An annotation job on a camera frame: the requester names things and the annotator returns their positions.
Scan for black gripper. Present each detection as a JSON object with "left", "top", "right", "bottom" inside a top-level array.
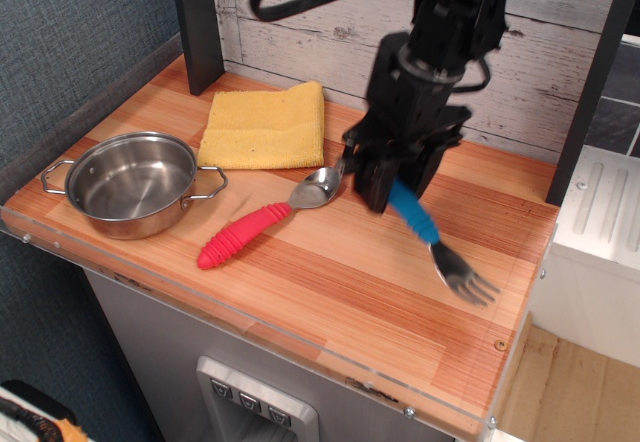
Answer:
[{"left": 342, "top": 32, "right": 471, "bottom": 214}]

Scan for blue handled metal fork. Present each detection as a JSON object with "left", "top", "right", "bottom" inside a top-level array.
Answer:
[{"left": 388, "top": 178, "right": 500, "bottom": 306}]

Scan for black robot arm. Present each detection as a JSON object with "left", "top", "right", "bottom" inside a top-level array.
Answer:
[{"left": 342, "top": 0, "right": 507, "bottom": 213}]

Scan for clear acrylic table edge guard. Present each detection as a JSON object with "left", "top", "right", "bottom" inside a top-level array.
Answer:
[{"left": 2, "top": 204, "right": 504, "bottom": 441}]

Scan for yellow folded cloth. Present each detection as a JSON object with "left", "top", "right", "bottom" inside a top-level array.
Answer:
[{"left": 197, "top": 81, "right": 325, "bottom": 170}]

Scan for white toy sink unit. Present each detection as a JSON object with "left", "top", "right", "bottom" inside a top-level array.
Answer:
[{"left": 527, "top": 34, "right": 640, "bottom": 367}]

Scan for stainless steel pot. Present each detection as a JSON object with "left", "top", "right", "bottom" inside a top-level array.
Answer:
[{"left": 41, "top": 131, "right": 228, "bottom": 240}]

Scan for silver dispenser button panel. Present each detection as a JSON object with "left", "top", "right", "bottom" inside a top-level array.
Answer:
[{"left": 196, "top": 356, "right": 320, "bottom": 441}]

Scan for grey toy fridge cabinet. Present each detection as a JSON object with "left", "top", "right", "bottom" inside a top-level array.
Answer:
[{"left": 86, "top": 271, "right": 451, "bottom": 441}]

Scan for orange object bottom left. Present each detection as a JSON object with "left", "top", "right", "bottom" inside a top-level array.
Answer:
[{"left": 54, "top": 419, "right": 91, "bottom": 442}]

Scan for red handled metal spoon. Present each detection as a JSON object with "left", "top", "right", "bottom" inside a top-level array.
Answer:
[{"left": 196, "top": 167, "right": 343, "bottom": 270}]

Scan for dark right shelf post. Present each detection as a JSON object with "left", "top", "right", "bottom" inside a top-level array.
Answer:
[{"left": 545, "top": 0, "right": 636, "bottom": 207}]

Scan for dark shelf post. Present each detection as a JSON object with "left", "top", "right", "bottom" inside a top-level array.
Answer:
[
  {"left": 545, "top": 0, "right": 636, "bottom": 207},
  {"left": 175, "top": 0, "right": 225, "bottom": 95}
]

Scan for dark left shelf post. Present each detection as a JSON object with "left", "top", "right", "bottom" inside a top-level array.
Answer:
[{"left": 175, "top": 0, "right": 225, "bottom": 95}]

